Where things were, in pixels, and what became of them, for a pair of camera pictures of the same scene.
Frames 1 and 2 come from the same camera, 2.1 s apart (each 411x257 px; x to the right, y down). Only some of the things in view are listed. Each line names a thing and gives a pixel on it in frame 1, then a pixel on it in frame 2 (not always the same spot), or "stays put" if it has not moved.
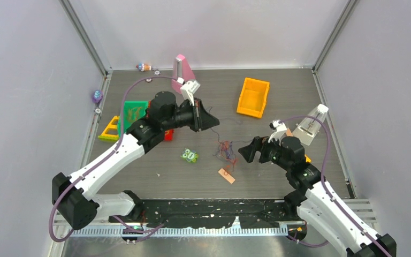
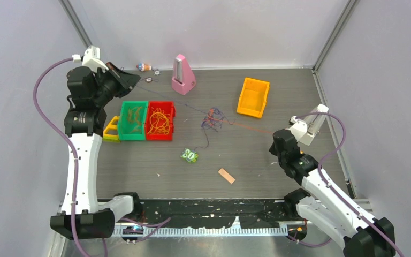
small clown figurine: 143,67 stays put
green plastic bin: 133,111 stays put
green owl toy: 190,156 stays put
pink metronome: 181,69 stays put
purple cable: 227,145 -> 214,118
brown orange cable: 133,113 stays put
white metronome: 309,129 stays put
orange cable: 225,145 -> 210,119
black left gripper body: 189,115 -> 108,86
